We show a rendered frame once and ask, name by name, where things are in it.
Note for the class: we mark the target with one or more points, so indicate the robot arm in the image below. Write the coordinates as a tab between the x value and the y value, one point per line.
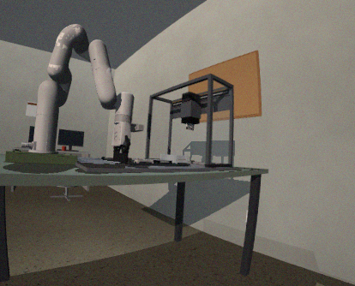
53	94

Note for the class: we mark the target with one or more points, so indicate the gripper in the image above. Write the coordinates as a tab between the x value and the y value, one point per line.
121	141

